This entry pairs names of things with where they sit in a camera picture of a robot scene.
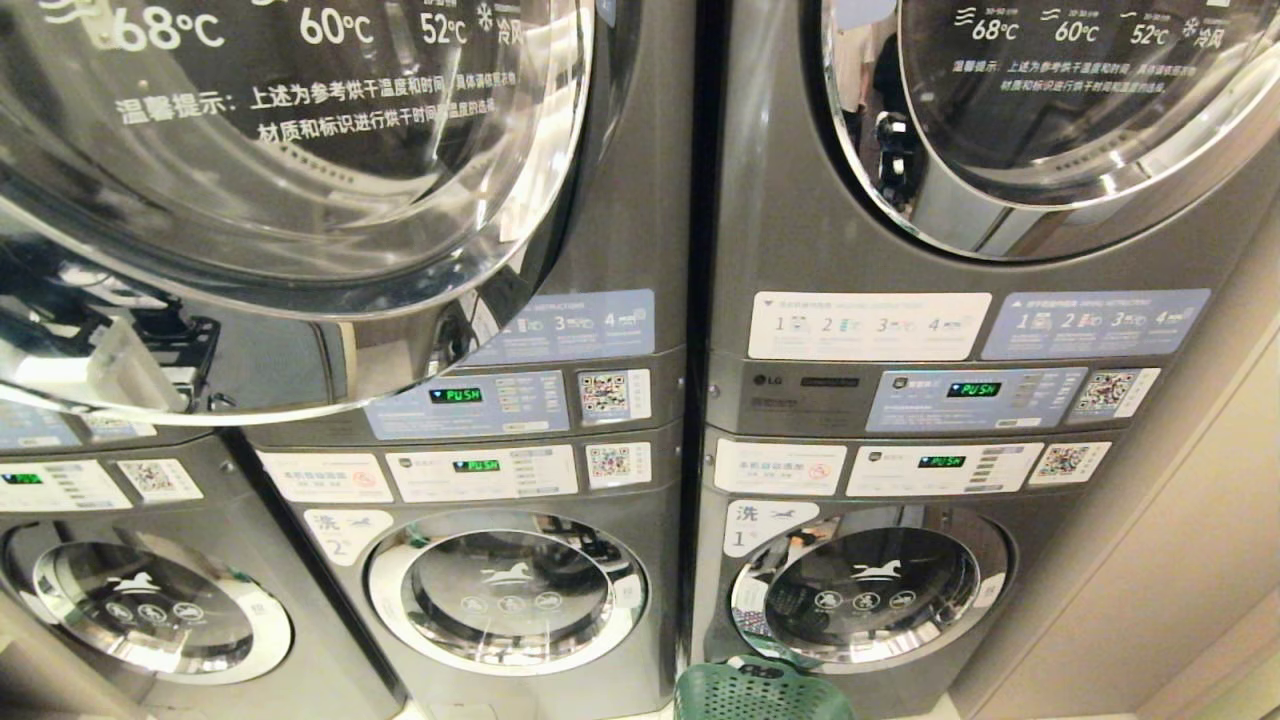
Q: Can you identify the grey front-load washer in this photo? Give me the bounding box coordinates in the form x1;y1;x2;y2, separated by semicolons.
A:
0;430;407;720
240;424;693;720
688;430;1127;720

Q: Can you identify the grey tumble dryer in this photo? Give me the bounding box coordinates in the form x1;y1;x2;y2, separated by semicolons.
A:
238;0;698;447
700;0;1280;447
0;398;251;453

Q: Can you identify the green plastic laundry basket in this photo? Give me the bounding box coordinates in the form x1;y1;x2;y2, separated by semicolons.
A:
674;654;857;720

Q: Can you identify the round glass dryer door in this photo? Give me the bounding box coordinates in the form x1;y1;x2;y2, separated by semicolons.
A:
820;0;1280;264
0;0;601;427

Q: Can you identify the round glass washer door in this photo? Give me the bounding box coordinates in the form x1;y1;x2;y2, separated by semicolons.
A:
0;521;294;688
365;511;650;678
729;505;1014;674

